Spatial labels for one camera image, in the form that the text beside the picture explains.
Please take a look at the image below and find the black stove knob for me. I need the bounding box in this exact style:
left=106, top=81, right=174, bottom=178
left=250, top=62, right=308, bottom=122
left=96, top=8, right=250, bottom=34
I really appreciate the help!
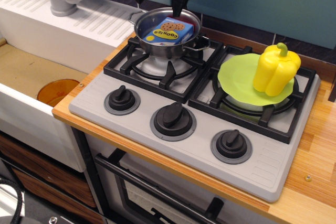
left=211, top=129, right=253, bottom=165
left=104, top=85, right=141, bottom=116
left=150, top=102, right=197, bottom=142

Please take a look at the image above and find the black cable bottom left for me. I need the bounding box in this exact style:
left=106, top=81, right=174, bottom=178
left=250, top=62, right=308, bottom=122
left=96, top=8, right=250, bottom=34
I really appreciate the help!
left=0, top=178, right=25, bottom=224

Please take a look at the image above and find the oven door with black handle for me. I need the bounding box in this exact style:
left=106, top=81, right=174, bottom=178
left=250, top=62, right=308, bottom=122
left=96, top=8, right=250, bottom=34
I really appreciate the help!
left=94, top=147, right=234, bottom=224

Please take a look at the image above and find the black right burner grate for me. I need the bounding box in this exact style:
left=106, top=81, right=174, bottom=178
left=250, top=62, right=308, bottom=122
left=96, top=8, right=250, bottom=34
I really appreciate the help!
left=188, top=46, right=320, bottom=144

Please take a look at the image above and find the black middle stove knob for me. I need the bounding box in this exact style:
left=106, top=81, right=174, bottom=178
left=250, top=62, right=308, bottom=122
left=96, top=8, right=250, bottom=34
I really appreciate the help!
left=150, top=102, right=197, bottom=142

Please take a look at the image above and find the black right stove knob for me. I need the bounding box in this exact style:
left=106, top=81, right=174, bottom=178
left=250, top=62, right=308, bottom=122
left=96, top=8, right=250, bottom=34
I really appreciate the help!
left=211, top=129, right=253, bottom=165

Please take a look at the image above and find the grey toy stove top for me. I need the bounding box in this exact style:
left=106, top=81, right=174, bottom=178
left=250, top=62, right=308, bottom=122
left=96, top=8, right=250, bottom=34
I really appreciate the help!
left=68, top=34, right=321, bottom=204

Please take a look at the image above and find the wooden drawer unit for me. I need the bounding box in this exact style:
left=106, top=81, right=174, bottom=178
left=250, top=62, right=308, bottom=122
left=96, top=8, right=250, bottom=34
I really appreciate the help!
left=1, top=132, right=104, bottom=223

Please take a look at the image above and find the yellow toy bell pepper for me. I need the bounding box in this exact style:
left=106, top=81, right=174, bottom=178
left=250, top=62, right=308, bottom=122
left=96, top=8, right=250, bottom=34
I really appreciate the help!
left=253, top=42, right=301, bottom=97

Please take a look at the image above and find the lime green plate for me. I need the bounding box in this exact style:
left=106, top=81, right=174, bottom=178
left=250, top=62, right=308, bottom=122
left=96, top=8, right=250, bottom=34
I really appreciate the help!
left=217, top=53, right=295, bottom=106

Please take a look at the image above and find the blue cookie box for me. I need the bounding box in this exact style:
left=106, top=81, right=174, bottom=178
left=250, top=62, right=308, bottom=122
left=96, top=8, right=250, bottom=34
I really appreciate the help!
left=143, top=17, right=194, bottom=46

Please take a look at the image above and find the stainless steel pot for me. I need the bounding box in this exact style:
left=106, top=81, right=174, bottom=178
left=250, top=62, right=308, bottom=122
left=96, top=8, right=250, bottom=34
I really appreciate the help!
left=128, top=7, right=211, bottom=59

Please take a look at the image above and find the white toy sink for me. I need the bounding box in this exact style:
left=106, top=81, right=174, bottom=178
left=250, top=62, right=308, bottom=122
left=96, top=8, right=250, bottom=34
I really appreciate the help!
left=1, top=0, right=135, bottom=172

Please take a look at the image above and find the black left burner grate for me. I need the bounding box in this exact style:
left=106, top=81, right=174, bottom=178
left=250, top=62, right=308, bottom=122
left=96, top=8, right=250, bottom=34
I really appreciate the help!
left=103, top=35, right=224, bottom=103

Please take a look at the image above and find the black left stove knob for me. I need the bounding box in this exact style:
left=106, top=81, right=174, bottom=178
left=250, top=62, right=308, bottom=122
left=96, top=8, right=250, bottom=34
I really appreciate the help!
left=104, top=85, right=141, bottom=116

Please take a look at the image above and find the black burner grate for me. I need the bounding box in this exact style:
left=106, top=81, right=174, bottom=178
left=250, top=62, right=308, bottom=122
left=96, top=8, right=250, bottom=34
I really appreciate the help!
left=103, top=35, right=224, bottom=103
left=188, top=46, right=320, bottom=144

